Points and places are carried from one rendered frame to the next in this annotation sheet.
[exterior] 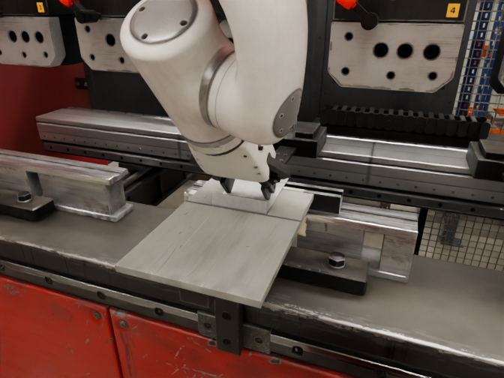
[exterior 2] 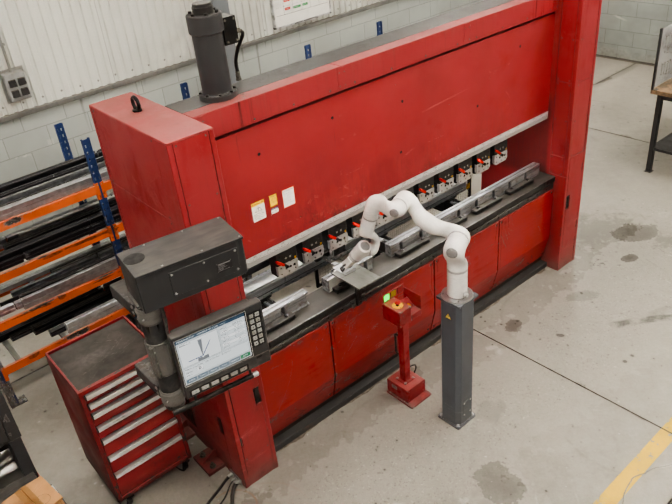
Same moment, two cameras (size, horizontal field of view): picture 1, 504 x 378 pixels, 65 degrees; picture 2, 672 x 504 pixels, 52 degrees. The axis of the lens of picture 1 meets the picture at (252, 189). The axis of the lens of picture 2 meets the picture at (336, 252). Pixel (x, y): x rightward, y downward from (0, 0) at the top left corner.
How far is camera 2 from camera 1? 4.11 m
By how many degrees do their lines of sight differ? 50
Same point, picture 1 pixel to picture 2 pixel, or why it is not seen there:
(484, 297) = (383, 261)
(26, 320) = (302, 351)
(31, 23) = (292, 261)
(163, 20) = (366, 246)
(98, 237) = (315, 307)
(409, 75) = not seen: hidden behind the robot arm
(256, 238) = (363, 273)
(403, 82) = not seen: hidden behind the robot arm
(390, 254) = (368, 264)
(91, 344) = (323, 339)
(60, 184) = (291, 304)
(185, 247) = (359, 281)
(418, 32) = not seen: hidden behind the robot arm
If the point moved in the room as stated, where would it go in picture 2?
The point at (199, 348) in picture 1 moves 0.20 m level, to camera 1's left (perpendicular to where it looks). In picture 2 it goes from (351, 312) to (336, 329)
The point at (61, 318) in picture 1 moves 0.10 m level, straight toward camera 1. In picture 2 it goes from (315, 338) to (330, 336)
